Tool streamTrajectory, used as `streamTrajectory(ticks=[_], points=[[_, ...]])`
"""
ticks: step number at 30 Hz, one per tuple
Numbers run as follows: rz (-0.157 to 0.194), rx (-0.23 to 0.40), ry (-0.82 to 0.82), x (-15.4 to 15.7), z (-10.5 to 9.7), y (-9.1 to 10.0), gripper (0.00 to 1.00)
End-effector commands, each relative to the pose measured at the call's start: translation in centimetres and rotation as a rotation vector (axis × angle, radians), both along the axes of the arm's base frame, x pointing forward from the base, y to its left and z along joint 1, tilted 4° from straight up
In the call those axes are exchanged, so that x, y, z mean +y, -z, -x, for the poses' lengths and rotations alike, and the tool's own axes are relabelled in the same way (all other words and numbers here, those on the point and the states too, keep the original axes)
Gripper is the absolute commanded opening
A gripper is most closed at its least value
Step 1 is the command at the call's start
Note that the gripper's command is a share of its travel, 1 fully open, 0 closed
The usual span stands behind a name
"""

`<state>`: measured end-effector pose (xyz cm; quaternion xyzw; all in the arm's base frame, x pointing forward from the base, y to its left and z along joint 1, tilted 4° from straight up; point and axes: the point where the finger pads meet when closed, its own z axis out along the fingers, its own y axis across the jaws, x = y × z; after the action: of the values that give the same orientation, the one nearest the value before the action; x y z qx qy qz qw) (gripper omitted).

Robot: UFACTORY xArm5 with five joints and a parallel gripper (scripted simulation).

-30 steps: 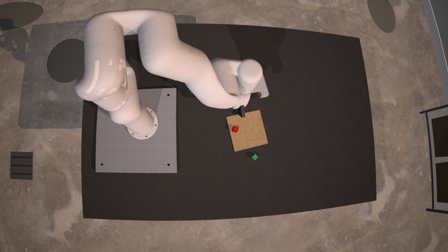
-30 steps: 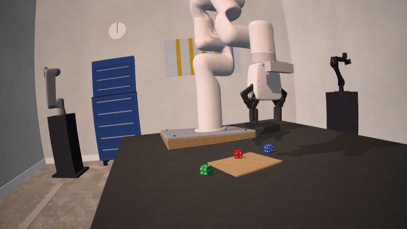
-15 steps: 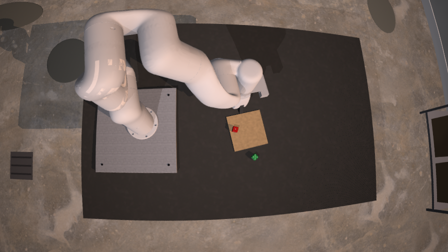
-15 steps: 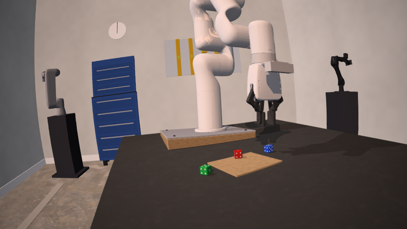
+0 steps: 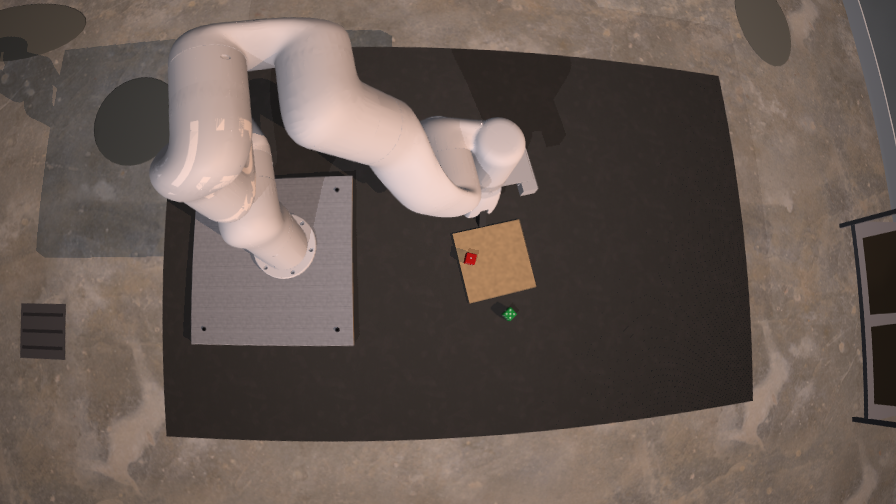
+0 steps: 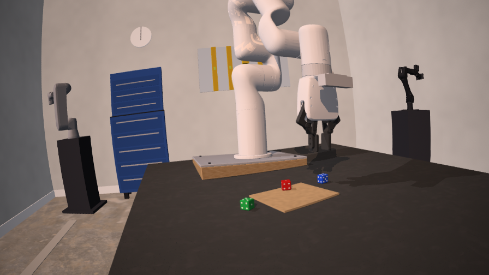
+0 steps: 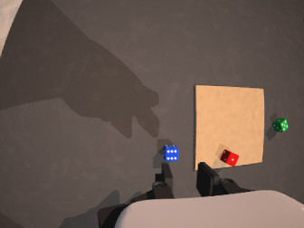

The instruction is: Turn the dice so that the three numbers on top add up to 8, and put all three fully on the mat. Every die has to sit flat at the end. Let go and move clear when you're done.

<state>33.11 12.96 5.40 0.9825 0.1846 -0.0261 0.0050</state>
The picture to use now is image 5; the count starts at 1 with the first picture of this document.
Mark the tan square mat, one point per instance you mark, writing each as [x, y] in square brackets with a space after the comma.
[502, 264]

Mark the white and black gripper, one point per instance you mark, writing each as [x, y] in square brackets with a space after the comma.
[486, 205]

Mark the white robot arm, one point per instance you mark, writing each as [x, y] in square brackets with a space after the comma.
[324, 107]

